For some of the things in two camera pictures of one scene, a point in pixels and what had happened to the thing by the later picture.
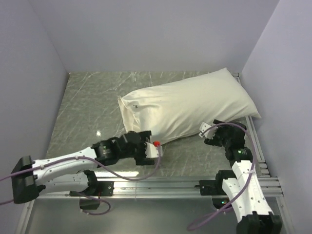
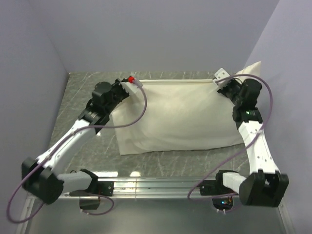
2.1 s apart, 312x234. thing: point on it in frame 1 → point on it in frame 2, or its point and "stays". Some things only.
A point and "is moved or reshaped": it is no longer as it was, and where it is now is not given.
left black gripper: x=142 y=159 → x=117 y=84
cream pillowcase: x=176 y=111 is moved or reshaped
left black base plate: x=101 y=188 stays
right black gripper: x=213 y=141 → x=233 y=82
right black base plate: x=211 y=187 stays
